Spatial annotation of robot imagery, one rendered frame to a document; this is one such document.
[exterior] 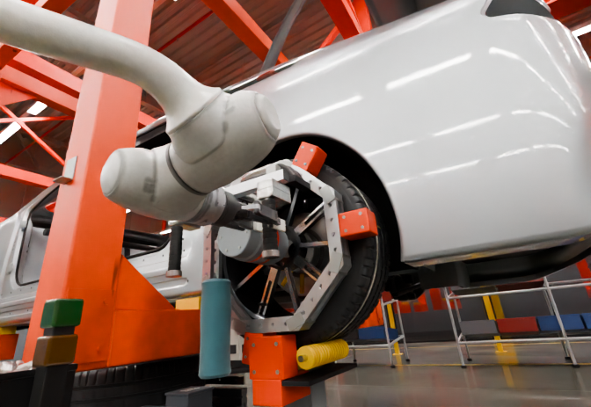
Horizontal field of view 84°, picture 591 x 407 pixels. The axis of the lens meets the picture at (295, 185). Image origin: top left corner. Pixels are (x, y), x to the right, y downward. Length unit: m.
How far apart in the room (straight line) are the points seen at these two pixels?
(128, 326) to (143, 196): 0.78
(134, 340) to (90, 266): 0.28
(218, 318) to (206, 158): 0.63
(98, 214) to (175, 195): 0.73
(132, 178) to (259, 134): 0.20
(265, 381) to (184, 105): 0.81
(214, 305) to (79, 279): 0.41
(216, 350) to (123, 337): 0.35
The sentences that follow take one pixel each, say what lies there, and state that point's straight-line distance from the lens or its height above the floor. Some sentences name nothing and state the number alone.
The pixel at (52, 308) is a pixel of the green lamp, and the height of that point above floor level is 0.65.
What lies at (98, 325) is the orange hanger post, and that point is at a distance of 1.21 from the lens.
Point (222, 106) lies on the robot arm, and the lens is 0.47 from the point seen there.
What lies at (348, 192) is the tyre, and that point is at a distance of 1.07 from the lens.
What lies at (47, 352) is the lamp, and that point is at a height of 0.59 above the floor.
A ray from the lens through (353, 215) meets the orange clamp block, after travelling 0.95.
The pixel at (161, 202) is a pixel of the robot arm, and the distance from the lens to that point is 0.55.
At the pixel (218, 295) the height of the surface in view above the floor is 0.69.
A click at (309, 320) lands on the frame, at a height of 0.60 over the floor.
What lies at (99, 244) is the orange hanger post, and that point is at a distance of 1.23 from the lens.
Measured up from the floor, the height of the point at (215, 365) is 0.51.
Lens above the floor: 0.60
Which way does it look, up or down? 23 degrees up
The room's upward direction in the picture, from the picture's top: 5 degrees counter-clockwise
